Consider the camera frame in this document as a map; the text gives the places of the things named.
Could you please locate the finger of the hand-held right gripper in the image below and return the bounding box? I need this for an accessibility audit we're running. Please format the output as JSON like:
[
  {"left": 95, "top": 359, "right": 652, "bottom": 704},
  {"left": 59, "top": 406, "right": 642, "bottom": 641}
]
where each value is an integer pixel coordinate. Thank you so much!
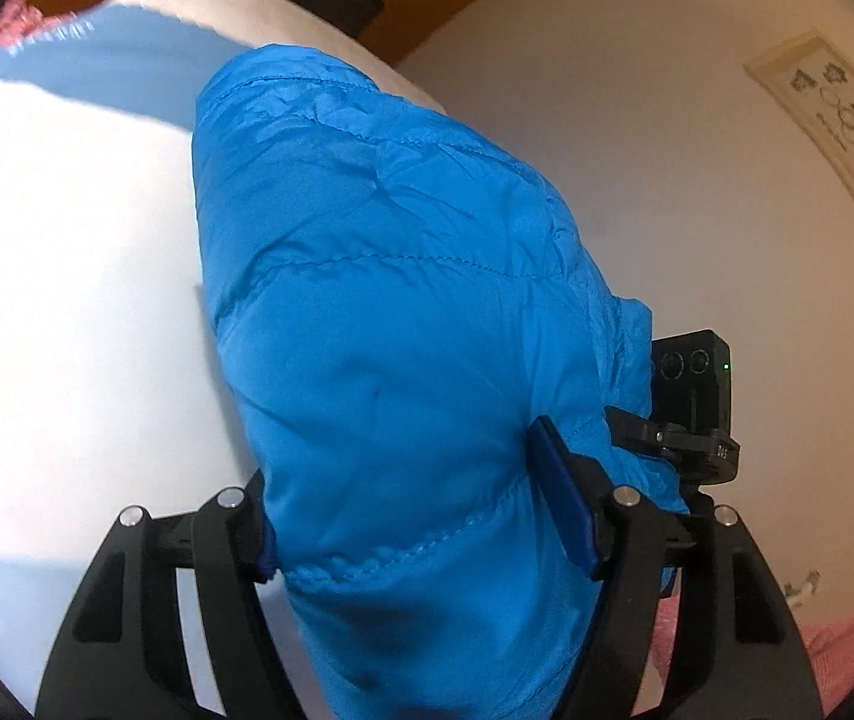
[{"left": 605, "top": 405, "right": 699, "bottom": 460}]

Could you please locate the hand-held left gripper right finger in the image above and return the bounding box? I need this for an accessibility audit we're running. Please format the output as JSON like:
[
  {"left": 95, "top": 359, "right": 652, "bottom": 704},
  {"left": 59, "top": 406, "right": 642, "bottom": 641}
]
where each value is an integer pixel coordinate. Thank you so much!
[{"left": 528, "top": 416, "right": 825, "bottom": 720}]

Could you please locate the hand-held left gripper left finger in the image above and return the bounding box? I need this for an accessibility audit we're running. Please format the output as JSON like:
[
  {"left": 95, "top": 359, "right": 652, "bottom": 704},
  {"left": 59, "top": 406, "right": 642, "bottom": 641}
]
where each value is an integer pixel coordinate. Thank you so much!
[{"left": 33, "top": 469, "right": 309, "bottom": 720}]

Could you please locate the blue padded jacket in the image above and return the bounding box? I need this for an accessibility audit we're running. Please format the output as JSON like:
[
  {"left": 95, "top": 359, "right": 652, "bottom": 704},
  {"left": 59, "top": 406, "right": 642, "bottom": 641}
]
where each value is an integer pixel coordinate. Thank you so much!
[{"left": 193, "top": 41, "right": 692, "bottom": 720}]

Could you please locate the pink checked cloth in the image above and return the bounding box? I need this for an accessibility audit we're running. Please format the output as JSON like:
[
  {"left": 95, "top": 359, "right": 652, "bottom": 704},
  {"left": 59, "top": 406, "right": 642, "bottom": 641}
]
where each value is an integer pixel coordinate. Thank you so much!
[{"left": 652, "top": 591, "right": 854, "bottom": 720}]

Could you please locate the blue and white bed blanket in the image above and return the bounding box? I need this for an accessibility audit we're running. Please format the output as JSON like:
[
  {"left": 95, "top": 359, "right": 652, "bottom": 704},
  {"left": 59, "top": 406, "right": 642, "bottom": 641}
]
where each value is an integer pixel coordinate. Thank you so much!
[{"left": 0, "top": 0, "right": 452, "bottom": 720}]

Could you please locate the wooden wardrobe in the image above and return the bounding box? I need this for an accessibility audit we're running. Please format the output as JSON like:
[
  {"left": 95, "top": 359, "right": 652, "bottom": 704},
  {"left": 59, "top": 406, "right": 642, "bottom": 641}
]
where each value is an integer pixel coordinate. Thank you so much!
[{"left": 232, "top": 0, "right": 660, "bottom": 68}]

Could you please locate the pink floral quilt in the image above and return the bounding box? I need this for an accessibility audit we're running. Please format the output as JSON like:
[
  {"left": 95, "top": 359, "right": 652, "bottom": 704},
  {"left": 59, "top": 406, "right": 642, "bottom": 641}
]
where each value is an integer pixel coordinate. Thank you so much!
[{"left": 0, "top": 0, "right": 92, "bottom": 55}]

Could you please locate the framed wall picture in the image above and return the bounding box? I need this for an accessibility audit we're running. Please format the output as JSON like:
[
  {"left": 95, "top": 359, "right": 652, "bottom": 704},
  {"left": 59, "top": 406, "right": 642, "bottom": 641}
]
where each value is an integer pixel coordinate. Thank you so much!
[{"left": 743, "top": 28, "right": 854, "bottom": 250}]

